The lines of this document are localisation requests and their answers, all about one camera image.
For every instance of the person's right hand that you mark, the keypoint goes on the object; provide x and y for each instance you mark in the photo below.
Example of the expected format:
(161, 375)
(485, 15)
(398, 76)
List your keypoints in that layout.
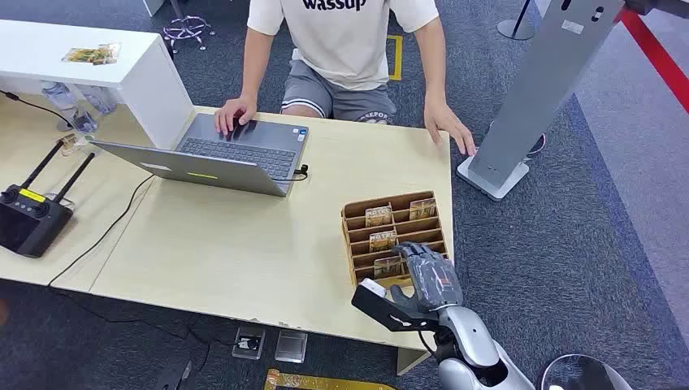
(232, 112)

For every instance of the person's left hand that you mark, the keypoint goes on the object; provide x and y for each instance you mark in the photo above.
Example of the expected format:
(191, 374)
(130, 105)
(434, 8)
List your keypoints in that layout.
(444, 123)

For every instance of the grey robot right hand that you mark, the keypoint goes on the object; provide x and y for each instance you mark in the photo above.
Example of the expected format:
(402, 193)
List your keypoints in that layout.
(433, 280)

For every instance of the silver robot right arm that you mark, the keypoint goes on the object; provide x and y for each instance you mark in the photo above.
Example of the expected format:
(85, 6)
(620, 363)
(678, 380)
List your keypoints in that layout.
(473, 336)

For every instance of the person's right forearm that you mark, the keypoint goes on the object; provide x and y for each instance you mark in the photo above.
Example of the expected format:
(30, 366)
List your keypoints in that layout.
(254, 72)

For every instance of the person's left forearm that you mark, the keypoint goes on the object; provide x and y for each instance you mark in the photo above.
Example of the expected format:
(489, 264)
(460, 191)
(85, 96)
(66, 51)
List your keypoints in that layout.
(433, 67)

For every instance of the hotel key card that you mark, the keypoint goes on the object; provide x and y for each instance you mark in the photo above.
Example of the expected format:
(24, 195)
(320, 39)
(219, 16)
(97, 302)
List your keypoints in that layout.
(386, 267)
(383, 241)
(422, 209)
(378, 216)

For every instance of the wooden slotted card holder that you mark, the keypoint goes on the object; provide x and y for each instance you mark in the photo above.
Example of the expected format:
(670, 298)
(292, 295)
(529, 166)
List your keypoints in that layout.
(401, 229)

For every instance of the grey laptop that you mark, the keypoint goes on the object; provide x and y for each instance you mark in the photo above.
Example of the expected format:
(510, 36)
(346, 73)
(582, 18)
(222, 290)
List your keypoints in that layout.
(237, 148)

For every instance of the chrome stool base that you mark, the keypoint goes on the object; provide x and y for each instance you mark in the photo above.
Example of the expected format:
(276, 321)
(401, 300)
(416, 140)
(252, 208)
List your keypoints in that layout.
(185, 29)

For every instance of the grey kiosk stand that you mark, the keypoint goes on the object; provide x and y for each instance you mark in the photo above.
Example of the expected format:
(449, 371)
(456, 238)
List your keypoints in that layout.
(538, 81)

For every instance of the white desk shelf riser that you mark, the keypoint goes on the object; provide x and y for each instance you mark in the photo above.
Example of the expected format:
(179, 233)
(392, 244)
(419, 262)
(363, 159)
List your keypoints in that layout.
(107, 64)

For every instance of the clear plastic water bottle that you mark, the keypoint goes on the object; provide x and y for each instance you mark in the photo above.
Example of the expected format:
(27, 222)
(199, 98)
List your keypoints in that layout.
(67, 105)
(99, 98)

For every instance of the silver ringed round robot part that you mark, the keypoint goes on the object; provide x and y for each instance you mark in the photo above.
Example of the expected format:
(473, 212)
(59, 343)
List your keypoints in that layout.
(584, 374)

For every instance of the clear acrylic stand with label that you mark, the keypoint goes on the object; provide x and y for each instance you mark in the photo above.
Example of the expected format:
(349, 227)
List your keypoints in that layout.
(248, 342)

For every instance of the red barrier belt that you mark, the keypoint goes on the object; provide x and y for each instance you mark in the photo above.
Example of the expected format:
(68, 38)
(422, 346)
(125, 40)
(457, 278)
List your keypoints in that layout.
(656, 56)

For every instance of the black remote controller with antennas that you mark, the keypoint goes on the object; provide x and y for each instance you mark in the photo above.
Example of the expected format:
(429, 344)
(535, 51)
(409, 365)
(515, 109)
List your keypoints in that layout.
(27, 215)

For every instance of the black flat floor object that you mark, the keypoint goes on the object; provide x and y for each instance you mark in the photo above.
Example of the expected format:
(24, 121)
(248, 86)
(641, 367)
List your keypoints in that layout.
(175, 377)

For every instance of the black bracket wrist camera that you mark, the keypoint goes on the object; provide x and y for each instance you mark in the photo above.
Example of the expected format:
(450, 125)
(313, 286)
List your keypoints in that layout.
(385, 309)

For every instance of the stanchion post with round base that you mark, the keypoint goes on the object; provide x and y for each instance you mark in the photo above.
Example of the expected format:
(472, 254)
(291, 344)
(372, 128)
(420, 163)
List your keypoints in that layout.
(515, 27)

